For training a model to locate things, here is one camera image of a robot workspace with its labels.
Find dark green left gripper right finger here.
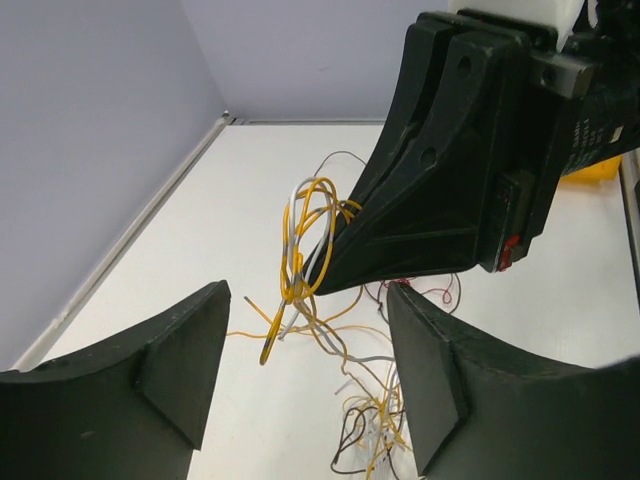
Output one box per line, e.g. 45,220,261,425
387,283,639,479

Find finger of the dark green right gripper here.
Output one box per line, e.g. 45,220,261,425
305,13,480,280
312,29,530,295

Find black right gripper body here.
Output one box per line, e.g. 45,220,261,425
479,1,639,272

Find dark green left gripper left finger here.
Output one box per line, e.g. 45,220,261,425
1,281,231,479

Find white thin cable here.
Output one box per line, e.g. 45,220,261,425
277,149,416,480

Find yellow plastic bin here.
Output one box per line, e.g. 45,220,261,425
561,155,622,185

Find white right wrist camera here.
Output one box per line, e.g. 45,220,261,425
448,0,584,50

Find aluminium table frame rail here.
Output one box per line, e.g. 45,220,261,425
9,114,640,371

